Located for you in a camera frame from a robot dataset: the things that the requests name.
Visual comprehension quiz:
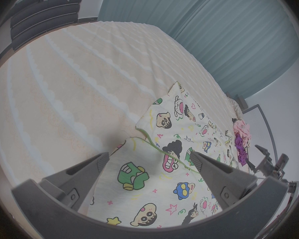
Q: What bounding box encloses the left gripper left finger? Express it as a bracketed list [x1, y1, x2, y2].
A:
[41, 152, 110, 212]

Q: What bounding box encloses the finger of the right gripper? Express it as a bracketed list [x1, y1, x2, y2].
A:
[245, 159, 259, 174]
[255, 145, 269, 159]

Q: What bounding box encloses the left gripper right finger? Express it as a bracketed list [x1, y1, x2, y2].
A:
[189, 151, 257, 210]

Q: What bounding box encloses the white printed pyjama top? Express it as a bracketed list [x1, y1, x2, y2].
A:
[86, 81, 240, 230]

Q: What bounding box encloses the bed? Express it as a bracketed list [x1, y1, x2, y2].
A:
[0, 21, 276, 223]

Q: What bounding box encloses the pink garment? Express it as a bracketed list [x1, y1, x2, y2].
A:
[233, 120, 252, 149]

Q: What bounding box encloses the cream pillow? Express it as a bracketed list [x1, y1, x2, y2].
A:
[228, 97, 242, 114]

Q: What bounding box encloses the grey bedside table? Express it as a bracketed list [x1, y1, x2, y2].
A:
[225, 92, 248, 109]

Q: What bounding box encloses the blue-green curtain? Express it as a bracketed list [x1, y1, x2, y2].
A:
[97, 0, 226, 40]
[168, 0, 299, 99]

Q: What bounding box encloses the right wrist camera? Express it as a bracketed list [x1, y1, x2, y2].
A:
[277, 154, 289, 170]

